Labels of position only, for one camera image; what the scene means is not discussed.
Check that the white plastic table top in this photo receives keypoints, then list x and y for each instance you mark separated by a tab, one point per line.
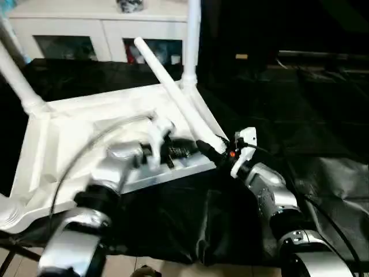
72	130

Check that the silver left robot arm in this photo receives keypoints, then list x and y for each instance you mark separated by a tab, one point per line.
106	173

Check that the black mat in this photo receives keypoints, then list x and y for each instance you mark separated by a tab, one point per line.
259	101

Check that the small gold label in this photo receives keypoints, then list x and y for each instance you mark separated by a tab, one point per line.
241	56

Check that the long black bar device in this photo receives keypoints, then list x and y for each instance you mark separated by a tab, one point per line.
317	54

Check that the white glass-door cabinet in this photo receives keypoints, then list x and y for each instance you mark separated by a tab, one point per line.
101	29

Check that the dark grey bundle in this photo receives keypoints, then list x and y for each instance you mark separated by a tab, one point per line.
129	5

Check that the black folding frame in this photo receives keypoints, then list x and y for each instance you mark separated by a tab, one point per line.
20	251

